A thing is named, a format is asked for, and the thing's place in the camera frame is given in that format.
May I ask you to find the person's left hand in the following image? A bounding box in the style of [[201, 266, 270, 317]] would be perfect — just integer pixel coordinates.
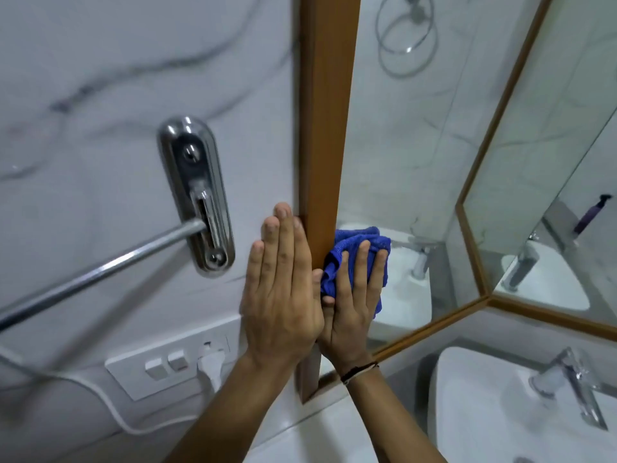
[[238, 202, 326, 374]]

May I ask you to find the person's right hand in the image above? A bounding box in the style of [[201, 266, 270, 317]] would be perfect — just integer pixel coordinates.
[[317, 241, 390, 377]]

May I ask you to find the blue microfibre cloth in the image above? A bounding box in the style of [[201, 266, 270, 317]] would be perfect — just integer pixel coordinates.
[[319, 226, 392, 316]]

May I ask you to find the white tray with black print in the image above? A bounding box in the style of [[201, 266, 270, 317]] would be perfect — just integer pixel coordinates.
[[250, 397, 386, 463]]

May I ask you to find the wooden framed mirror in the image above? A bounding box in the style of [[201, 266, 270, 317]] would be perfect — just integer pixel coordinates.
[[294, 0, 617, 406]]

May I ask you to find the white power plug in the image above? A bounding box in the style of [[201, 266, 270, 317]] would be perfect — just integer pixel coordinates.
[[196, 344, 228, 386]]

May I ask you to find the white ceramic sink basin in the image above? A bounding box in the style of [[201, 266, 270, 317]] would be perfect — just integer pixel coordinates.
[[426, 345, 617, 463]]

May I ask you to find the chrome towel bar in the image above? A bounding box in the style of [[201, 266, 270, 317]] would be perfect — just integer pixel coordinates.
[[0, 217, 208, 333]]

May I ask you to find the chrome sink faucet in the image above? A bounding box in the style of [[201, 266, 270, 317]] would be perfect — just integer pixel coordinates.
[[528, 347, 609, 432]]

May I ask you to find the black cord bracelet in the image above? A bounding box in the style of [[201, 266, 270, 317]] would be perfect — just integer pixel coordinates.
[[339, 361, 380, 385]]

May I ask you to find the chrome towel bar bracket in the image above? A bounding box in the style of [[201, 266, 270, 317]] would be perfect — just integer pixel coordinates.
[[157, 116, 236, 279]]

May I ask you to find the white switch socket panel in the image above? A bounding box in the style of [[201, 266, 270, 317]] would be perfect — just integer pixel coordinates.
[[105, 327, 242, 402]]

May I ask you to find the white power cable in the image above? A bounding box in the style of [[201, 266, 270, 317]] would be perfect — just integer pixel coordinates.
[[0, 347, 215, 437]]

